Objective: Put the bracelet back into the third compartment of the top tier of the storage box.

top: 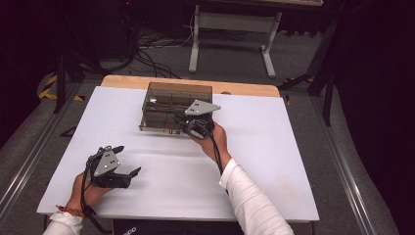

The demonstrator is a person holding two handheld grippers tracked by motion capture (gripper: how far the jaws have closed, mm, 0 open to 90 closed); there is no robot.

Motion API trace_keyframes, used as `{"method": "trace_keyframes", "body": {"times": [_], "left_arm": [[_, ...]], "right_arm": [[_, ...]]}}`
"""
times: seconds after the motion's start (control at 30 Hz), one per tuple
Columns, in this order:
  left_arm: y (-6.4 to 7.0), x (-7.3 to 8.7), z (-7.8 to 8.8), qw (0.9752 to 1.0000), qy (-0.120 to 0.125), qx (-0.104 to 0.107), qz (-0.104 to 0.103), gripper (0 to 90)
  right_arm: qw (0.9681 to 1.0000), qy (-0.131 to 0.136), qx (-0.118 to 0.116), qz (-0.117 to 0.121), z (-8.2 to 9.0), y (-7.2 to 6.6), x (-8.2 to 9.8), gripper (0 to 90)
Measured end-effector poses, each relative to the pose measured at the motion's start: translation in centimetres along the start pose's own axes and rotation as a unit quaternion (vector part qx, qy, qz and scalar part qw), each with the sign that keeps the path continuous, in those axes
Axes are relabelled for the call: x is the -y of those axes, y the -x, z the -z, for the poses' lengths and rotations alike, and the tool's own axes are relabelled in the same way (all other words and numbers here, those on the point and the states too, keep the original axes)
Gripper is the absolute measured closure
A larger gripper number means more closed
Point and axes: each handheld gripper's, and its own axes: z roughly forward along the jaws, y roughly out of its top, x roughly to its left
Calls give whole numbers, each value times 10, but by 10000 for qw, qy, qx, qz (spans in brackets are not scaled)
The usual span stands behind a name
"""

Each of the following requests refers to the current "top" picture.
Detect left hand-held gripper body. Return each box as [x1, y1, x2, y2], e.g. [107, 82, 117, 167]
[86, 145, 131, 189]

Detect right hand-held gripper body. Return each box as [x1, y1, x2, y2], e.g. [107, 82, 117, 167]
[179, 99, 222, 140]

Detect brown transparent storage box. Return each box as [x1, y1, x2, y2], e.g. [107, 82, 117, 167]
[138, 81, 213, 136]

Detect person's right hand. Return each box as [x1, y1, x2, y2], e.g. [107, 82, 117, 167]
[190, 121, 233, 165]

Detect person's left hand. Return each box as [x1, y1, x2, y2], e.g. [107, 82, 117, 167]
[67, 172, 114, 213]

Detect wooden table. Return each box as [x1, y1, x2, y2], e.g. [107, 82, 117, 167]
[101, 74, 281, 98]

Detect white table board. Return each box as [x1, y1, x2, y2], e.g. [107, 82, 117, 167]
[36, 85, 320, 223]

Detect black box white lettering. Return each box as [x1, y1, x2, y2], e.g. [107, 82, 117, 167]
[112, 218, 246, 235]

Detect black metal stand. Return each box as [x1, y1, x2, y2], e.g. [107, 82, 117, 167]
[278, 16, 341, 126]
[53, 52, 109, 115]

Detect yellow black floor tape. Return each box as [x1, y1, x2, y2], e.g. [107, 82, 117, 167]
[38, 74, 86, 102]

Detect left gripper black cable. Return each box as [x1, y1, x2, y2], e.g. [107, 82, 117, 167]
[79, 161, 114, 234]

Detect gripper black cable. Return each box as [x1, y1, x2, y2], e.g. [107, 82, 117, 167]
[79, 161, 114, 234]
[208, 131, 226, 177]

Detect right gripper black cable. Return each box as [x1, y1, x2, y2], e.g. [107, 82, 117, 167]
[208, 131, 226, 177]

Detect black floor cables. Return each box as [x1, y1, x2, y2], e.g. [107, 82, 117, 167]
[128, 30, 194, 79]

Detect orange beaded wrist bracelet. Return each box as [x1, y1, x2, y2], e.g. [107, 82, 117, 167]
[56, 205, 86, 219]

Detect grey metal floor rail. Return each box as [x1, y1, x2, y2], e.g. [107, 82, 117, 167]
[0, 82, 82, 226]
[309, 96, 376, 235]

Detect white metal desk frame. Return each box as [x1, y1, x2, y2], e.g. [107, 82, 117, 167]
[188, 4, 283, 79]

